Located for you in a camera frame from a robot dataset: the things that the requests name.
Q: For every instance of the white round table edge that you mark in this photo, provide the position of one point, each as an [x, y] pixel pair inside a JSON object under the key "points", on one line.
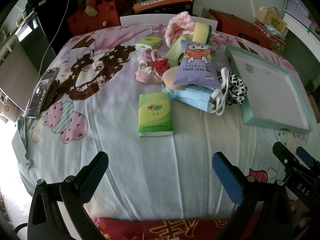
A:
{"points": [[307, 37]]}

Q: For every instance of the red tote bag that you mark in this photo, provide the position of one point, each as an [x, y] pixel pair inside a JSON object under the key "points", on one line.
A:
{"points": [[94, 15]]}

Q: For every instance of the cartoon printed bed sheet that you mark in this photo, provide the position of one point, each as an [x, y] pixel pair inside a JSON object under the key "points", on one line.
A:
{"points": [[93, 106]]}

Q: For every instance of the yellow green sponge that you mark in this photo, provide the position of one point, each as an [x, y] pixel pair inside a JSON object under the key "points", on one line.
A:
{"points": [[202, 33]]}

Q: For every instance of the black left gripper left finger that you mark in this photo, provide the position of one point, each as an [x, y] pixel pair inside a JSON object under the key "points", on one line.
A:
{"points": [[78, 190]]}

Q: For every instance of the black smartphone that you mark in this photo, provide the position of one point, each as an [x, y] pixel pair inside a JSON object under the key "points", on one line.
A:
{"points": [[40, 93]]}

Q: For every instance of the pink white chevron towel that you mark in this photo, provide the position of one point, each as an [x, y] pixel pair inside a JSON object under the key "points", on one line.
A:
{"points": [[179, 25]]}

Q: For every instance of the yellow gift box with handle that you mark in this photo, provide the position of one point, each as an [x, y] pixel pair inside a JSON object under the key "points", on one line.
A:
{"points": [[270, 16]]}

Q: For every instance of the beige round sponge puff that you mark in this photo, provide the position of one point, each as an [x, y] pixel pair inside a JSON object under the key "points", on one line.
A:
{"points": [[169, 77]]}

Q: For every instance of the red patterned tin box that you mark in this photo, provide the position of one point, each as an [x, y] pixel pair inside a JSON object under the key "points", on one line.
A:
{"points": [[277, 45]]}

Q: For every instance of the pink white floral scrunchie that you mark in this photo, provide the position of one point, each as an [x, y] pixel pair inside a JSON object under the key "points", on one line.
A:
{"points": [[146, 72]]}

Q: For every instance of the red cardboard box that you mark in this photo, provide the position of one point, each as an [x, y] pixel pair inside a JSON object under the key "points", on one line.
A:
{"points": [[230, 24]]}

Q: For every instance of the red scrunchie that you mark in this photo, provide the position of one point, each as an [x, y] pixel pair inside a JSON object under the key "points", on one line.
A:
{"points": [[161, 65]]}

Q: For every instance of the purple baby wipes pack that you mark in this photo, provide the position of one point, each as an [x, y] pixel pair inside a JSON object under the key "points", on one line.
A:
{"points": [[197, 67]]}

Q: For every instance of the blue face mask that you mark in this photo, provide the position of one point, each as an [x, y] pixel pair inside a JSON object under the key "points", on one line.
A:
{"points": [[196, 96]]}

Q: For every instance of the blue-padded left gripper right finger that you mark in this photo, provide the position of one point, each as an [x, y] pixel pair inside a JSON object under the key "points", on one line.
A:
{"points": [[242, 190]]}

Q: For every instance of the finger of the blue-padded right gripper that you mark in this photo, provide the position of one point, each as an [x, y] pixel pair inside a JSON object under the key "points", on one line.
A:
{"points": [[308, 160]]}

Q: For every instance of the purple calendar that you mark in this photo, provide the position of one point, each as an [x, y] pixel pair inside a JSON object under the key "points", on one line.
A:
{"points": [[297, 10]]}

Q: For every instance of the red embroidered cushion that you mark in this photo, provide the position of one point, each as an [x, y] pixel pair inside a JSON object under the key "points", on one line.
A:
{"points": [[160, 229]]}

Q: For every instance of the teal white shallow box tray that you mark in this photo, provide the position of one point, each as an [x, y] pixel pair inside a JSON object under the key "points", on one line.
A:
{"points": [[273, 99]]}

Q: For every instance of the leopard print scrunchie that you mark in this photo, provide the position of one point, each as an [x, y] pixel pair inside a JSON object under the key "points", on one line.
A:
{"points": [[237, 91]]}

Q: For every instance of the blue wipes pack on tin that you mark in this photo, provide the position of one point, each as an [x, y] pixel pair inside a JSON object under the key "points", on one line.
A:
{"points": [[270, 29]]}

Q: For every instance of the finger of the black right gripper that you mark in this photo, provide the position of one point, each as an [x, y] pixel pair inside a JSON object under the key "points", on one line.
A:
{"points": [[289, 161]]}

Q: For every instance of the orange black box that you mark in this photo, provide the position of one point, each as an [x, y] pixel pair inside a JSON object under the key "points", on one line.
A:
{"points": [[164, 6]]}

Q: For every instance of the light green cloth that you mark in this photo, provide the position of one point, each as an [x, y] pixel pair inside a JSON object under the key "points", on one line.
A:
{"points": [[175, 52]]}

